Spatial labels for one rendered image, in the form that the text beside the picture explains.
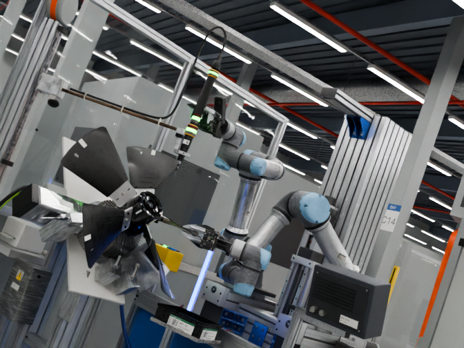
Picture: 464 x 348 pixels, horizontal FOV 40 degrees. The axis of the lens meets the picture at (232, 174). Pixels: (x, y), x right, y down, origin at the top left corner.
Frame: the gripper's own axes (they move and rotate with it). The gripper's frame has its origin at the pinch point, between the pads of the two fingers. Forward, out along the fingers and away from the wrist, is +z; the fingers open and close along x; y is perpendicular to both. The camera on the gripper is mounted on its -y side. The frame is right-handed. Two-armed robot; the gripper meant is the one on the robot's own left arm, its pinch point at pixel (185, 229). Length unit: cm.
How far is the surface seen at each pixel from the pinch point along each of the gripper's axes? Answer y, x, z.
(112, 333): -79, 73, 32
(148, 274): 3.7, 21.1, 7.1
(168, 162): -10.8, -22.6, 18.2
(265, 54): -838, -242, 123
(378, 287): 28, -7, -74
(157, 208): 12.3, -4.9, 10.8
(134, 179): 1.0, -12.0, 26.1
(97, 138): 20.6, -22.5, 39.5
